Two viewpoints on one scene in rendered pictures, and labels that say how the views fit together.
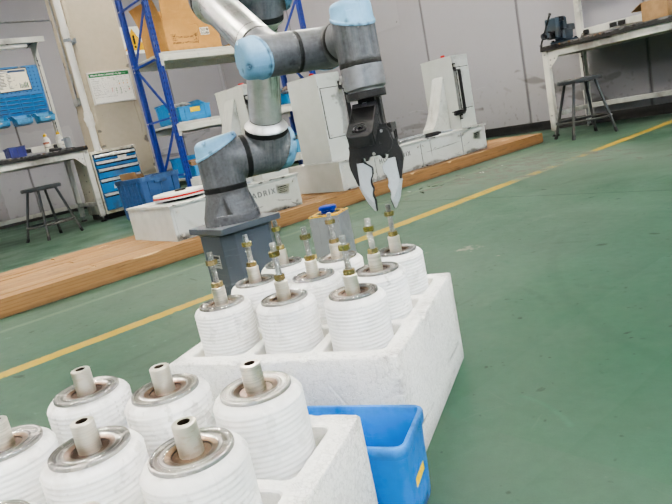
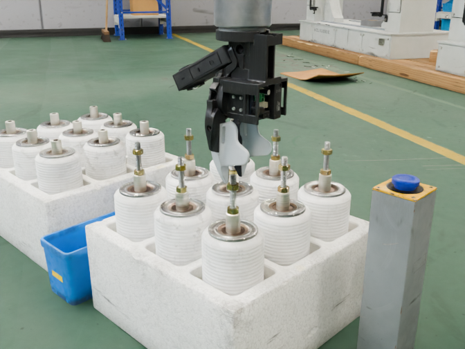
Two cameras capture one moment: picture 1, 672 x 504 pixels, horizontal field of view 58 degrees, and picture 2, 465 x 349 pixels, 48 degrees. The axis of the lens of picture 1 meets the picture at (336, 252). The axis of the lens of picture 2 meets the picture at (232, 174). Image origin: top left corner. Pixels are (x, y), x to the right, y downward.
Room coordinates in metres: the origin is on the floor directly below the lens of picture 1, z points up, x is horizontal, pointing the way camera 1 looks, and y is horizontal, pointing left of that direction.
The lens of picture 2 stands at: (1.35, -0.78, 0.60)
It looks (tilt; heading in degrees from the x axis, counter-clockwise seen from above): 20 degrees down; 111
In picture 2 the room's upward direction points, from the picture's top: straight up
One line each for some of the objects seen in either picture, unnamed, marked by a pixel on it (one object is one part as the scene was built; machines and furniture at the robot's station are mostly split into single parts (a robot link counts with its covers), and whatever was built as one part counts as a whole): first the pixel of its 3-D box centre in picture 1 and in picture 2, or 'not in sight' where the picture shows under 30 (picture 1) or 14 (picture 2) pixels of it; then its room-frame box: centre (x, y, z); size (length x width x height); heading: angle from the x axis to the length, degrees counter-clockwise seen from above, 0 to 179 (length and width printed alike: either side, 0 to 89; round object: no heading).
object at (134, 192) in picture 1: (151, 195); not in sight; (5.64, 1.56, 0.19); 0.50 x 0.41 x 0.37; 43
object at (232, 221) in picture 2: (394, 244); (232, 222); (1.10, -0.11, 0.26); 0.02 x 0.02 x 0.03
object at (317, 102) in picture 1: (386, 118); not in sight; (4.41, -0.54, 0.45); 1.51 x 0.57 x 0.74; 128
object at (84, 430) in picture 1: (86, 436); (77, 127); (0.54, 0.27, 0.26); 0.02 x 0.02 x 0.03
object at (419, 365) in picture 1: (331, 360); (232, 267); (1.04, 0.05, 0.09); 0.39 x 0.39 x 0.18; 66
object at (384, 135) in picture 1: (372, 124); (246, 76); (1.12, -0.11, 0.48); 0.09 x 0.08 x 0.12; 164
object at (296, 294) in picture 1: (284, 298); (189, 173); (0.93, 0.09, 0.25); 0.08 x 0.08 x 0.01
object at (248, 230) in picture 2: (396, 250); (232, 230); (1.10, -0.11, 0.25); 0.08 x 0.08 x 0.01
